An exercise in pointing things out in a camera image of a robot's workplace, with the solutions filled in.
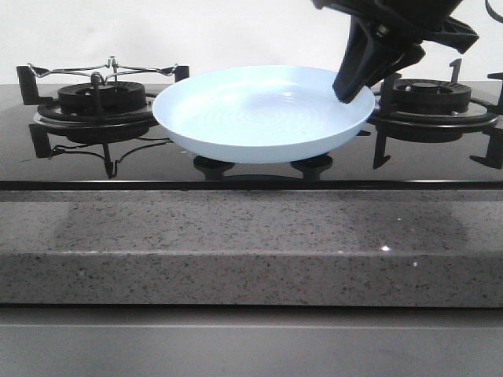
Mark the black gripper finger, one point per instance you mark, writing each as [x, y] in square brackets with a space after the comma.
[397, 61]
[364, 61]

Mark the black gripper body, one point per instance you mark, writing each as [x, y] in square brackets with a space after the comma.
[417, 20]

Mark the light blue plate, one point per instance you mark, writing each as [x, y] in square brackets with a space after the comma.
[260, 114]

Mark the black burner without pan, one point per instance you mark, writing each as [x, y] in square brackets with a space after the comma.
[427, 104]

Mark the black pan support grate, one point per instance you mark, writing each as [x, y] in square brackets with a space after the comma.
[493, 156]
[103, 74]

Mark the silver stove knob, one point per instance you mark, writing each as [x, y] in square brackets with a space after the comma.
[211, 166]
[313, 165]

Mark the black burner under pan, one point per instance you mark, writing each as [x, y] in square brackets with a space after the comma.
[85, 106]

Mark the black glass gas cooktop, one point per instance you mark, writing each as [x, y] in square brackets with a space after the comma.
[36, 158]

